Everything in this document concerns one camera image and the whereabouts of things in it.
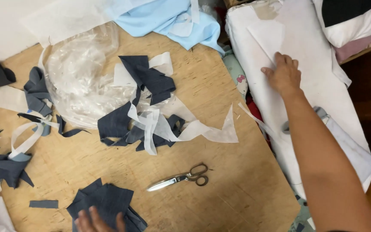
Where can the silver tailor scissors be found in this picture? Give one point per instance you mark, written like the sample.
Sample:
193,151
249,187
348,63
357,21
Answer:
172,181

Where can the red fabric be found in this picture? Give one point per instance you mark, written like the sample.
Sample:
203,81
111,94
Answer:
255,111

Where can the person's right hand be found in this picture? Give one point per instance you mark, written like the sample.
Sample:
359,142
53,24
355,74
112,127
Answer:
285,77

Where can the white cushion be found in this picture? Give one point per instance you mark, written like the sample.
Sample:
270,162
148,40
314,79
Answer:
359,29

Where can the small navy rectangular strip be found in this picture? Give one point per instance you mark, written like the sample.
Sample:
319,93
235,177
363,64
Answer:
43,204

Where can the looped white fabric strip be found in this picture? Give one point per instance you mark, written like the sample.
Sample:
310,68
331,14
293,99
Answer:
24,141

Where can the light blue fabric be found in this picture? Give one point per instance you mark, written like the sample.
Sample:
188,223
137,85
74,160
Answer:
159,19

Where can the heap of navy and white scraps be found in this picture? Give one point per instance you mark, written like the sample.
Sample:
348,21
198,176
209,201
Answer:
150,83

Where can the white rectangular fabric piece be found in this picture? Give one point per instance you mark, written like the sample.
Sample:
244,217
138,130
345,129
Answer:
10,99

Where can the clear plastic bag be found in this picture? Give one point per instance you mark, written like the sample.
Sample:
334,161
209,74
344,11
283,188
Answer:
76,71

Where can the pointed navy fabric scraps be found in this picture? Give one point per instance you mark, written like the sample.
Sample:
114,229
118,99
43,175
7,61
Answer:
10,170

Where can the grey patterned fabric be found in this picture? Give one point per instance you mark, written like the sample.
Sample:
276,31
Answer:
301,216

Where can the white translucent interfacing sheet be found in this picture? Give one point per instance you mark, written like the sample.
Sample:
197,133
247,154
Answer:
69,19

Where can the person's left hand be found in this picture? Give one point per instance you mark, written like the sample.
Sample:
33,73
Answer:
97,225

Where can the black cloth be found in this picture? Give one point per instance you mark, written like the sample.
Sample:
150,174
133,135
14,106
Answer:
349,11

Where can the white interfacing scrap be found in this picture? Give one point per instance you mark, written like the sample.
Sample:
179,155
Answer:
185,25

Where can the folded pale grey cloth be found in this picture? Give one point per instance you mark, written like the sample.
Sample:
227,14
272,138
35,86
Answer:
349,145

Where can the thin navy fabric strips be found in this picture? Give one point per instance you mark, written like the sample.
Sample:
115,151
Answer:
66,131

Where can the pink fabric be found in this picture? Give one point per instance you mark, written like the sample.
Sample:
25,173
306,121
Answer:
359,46

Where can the large white fabric bolt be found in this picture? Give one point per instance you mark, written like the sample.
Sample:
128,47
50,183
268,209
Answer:
314,48

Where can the stack of navy fabric pieces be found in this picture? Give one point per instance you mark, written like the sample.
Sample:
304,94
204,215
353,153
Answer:
111,199

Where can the long thin white strip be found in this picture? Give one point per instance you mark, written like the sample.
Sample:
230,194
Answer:
256,121

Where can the grey-blue fabric scraps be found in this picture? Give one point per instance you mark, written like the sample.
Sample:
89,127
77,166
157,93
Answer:
37,93

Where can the cartoon print fabric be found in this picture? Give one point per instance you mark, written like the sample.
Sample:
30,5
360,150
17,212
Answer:
235,72

